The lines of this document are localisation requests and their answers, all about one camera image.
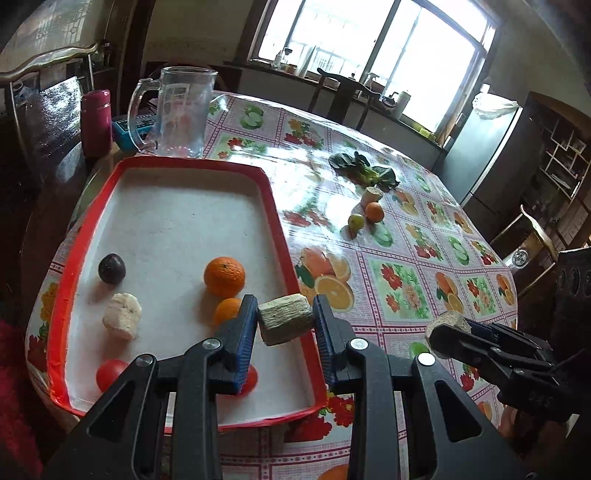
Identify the grey refrigerator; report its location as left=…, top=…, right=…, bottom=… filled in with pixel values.
left=433, top=93, right=522, bottom=204

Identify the white peeled fruit chunk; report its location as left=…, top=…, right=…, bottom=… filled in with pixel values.
left=102, top=293, right=142, bottom=341

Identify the fruit pattern tablecloth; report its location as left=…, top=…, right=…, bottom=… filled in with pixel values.
left=45, top=94, right=517, bottom=479

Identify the red thermos bottle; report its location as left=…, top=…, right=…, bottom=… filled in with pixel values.
left=80, top=89, right=112, bottom=159

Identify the red tomato left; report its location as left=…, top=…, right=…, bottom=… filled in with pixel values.
left=95, top=359, right=128, bottom=393

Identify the blue box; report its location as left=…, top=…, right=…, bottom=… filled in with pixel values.
left=111, top=114, right=160, bottom=152

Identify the pale cut fruit piece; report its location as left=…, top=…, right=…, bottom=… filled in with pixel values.
left=361, top=186, right=384, bottom=209

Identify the small orange in tray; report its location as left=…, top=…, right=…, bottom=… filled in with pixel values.
left=212, top=298, right=242, bottom=326

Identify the dark purple plum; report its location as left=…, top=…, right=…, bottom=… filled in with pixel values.
left=98, top=253, right=126, bottom=285

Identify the red rimmed white tray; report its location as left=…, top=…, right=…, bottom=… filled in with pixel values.
left=47, top=155, right=329, bottom=432

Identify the wooden chair right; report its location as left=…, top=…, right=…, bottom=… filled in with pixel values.
left=491, top=204, right=559, bottom=298

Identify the small orange on table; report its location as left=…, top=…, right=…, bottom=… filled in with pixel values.
left=365, top=202, right=385, bottom=223

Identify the green pear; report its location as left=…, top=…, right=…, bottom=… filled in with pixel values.
left=348, top=213, right=366, bottom=236

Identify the green leafy vegetable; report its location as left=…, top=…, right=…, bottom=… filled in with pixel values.
left=329, top=151, right=400, bottom=192

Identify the dark chair left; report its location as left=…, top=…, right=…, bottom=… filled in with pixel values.
left=1, top=43, right=98, bottom=186

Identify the red tomato under finger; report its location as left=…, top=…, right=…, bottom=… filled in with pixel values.
left=239, top=365, right=259, bottom=396

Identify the large orange in tray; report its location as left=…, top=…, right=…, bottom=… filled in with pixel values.
left=204, top=257, right=245, bottom=299

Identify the clear glass pitcher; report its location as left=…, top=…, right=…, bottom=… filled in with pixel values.
left=127, top=66, right=217, bottom=158

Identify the green sugarcane piece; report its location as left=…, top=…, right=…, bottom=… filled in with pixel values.
left=259, top=293, right=314, bottom=346

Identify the dark wooden shelf cabinet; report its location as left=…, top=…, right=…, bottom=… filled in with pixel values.
left=464, top=91, right=591, bottom=252

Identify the dark wooden chair far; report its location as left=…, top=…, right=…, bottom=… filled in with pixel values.
left=308, top=67, right=380, bottom=131

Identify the green lime on table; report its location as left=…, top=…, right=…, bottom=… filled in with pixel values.
left=409, top=341, right=430, bottom=359

